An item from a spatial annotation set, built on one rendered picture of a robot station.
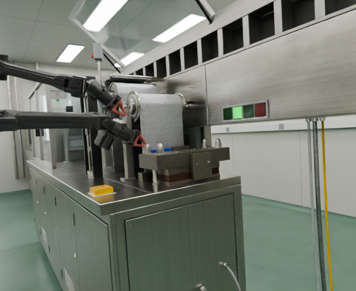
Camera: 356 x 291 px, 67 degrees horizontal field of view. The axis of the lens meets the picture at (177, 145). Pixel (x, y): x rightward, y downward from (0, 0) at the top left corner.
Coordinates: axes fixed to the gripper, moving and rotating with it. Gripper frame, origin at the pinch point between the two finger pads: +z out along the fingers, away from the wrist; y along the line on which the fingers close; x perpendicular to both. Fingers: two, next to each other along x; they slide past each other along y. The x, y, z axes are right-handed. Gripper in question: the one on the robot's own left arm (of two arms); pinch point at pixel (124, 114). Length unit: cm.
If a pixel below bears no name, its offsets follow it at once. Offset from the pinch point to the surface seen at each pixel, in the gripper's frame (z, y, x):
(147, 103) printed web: 4.9, 3.5, 10.4
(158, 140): 19.7, 3.6, -0.1
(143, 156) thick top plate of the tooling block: 13.8, 11.9, -13.4
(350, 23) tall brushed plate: 17, 78, 39
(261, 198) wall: 283, -145, 85
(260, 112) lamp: 31, 46, 21
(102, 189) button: 5.0, 16.7, -34.0
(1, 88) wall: -88, -553, 59
